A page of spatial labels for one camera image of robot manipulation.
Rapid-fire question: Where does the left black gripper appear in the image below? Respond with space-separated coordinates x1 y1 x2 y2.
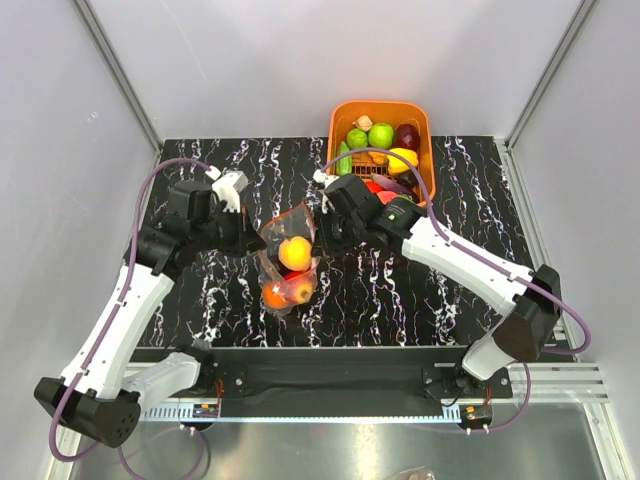
193 202 268 258

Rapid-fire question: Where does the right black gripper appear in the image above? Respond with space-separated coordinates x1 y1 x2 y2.
310 205 363 259

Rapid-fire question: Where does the clear orange zip bag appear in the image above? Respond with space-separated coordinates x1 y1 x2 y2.
258 203 319 315

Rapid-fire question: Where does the red orange mango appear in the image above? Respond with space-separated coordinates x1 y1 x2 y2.
284 269 314 283

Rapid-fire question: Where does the peach front fruit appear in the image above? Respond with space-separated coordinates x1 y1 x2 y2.
283 279 315 305

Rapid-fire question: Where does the peach fruit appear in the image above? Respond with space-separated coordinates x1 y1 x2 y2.
283 279 315 305
278 236 312 271

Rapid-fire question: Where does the orange tangerine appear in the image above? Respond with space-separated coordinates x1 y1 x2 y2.
262 283 290 311

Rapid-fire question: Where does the peach top fruit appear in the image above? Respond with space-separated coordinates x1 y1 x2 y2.
278 236 312 271

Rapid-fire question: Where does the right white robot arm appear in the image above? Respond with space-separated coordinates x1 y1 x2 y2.
312 171 561 397

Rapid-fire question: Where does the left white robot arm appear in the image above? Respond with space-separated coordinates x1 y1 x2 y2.
34 171 266 448

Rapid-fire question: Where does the red tomato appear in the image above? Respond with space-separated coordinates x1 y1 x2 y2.
365 181 382 194

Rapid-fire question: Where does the purple eggplant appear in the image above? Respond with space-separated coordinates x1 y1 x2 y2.
371 173 414 195

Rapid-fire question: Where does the green cucumber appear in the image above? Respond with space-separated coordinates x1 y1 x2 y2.
335 141 352 176

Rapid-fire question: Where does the small orange fruit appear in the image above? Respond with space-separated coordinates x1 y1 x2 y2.
369 151 388 166

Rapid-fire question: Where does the yellow bell pepper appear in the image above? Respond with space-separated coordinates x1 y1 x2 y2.
387 148 419 176

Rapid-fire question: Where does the green apple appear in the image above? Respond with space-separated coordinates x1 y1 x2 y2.
368 123 395 150

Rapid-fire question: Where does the beige garlic bulb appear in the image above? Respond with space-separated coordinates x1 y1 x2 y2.
353 115 373 132

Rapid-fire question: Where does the dark red pomegranate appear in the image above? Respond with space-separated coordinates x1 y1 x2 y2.
396 123 421 152

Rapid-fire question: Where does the orange plastic basket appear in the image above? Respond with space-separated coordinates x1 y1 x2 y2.
327 100 436 200

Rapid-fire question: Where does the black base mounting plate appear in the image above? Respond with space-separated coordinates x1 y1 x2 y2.
207 347 511 400

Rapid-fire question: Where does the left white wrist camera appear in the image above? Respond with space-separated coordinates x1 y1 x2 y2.
205 166 248 213

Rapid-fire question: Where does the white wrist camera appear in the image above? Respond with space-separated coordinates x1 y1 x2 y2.
313 169 338 214
205 166 248 213

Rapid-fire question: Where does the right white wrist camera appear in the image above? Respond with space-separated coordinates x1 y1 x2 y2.
313 169 338 214

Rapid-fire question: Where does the grey slotted cable duct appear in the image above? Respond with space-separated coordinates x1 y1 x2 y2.
140 398 462 424

